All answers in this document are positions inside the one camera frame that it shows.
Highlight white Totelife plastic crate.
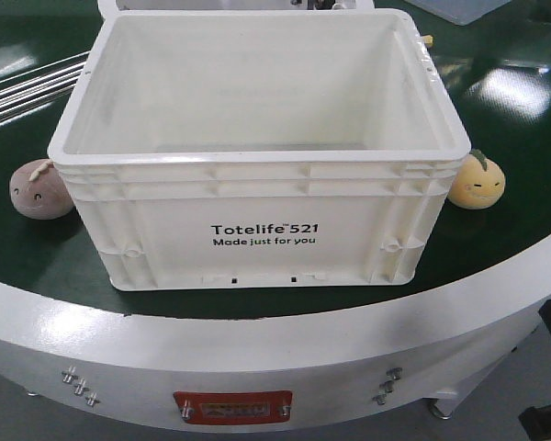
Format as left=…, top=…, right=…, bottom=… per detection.
left=48, top=9, right=470, bottom=290

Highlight yellow round plush toy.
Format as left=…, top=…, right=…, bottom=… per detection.
left=447, top=149, right=506, bottom=209

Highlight pink round plush toy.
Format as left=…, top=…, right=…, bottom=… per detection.
left=9, top=159, right=74, bottom=221

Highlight red warning label plate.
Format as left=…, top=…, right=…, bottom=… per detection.
left=173, top=390, right=293, bottom=425

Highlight green conveyor belt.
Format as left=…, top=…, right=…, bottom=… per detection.
left=0, top=1, right=551, bottom=319

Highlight steel conveyor rollers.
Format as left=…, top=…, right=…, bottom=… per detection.
left=0, top=51, right=89, bottom=124

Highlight white inner conveyor ring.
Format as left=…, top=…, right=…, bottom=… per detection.
left=96, top=0, right=377, bottom=19

